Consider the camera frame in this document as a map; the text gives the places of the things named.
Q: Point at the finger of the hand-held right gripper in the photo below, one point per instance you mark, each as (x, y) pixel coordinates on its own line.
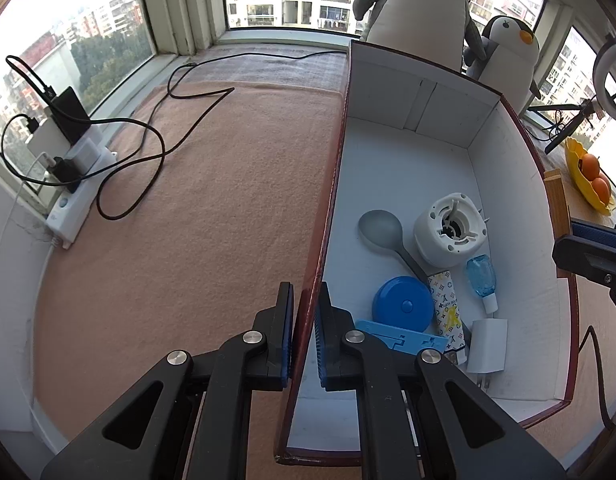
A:
(603, 235)
(583, 255)

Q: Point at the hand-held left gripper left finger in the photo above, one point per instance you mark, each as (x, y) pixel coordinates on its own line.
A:
(286, 330)

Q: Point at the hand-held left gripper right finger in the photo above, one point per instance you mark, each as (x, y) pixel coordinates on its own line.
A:
(322, 340)

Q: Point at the blue phone stand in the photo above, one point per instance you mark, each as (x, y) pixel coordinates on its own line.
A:
(388, 332)

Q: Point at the blue round case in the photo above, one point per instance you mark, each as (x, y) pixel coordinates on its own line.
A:
(398, 305)

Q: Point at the clear blue small bottle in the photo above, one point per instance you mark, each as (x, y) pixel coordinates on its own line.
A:
(480, 275)

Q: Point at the grey spoon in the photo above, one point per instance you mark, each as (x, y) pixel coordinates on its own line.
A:
(380, 230)

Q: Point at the patterned lighter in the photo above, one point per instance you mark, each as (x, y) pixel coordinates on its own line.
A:
(445, 305)

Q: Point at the white usb charger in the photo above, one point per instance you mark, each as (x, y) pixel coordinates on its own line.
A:
(488, 347)

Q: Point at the white plug-in device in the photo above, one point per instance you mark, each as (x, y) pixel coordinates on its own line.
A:
(433, 240)

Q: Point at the maroon cardboard box white inside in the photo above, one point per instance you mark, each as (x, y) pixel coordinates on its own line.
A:
(413, 160)

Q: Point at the yellow fruit bowl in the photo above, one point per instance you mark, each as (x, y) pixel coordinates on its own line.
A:
(575, 170)

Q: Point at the small penguin plush toy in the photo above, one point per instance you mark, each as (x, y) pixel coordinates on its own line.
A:
(508, 70)

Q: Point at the white power strip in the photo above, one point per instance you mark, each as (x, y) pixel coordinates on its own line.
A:
(72, 210)

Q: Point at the checked light cloth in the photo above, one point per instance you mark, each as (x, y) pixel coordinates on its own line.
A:
(268, 70)

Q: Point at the white plug adapter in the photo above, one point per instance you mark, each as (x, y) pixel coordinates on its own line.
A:
(87, 152)

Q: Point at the black plug adapter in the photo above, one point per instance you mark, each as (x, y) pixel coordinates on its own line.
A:
(67, 175)

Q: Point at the large penguin plush toy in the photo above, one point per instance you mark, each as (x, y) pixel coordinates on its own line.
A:
(423, 10)

